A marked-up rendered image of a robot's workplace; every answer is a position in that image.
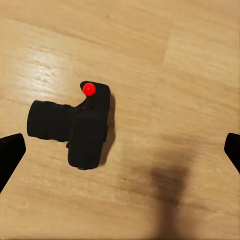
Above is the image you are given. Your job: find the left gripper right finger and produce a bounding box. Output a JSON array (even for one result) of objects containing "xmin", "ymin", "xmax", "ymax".
[{"xmin": 224, "ymin": 133, "xmax": 240, "ymax": 173}]

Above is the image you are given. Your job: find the digital camera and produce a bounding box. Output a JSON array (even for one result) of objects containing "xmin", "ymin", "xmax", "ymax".
[{"xmin": 26, "ymin": 80, "xmax": 110, "ymax": 171}]

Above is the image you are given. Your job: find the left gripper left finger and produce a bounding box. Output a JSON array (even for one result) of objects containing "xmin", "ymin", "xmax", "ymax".
[{"xmin": 0, "ymin": 133, "xmax": 26, "ymax": 193}]

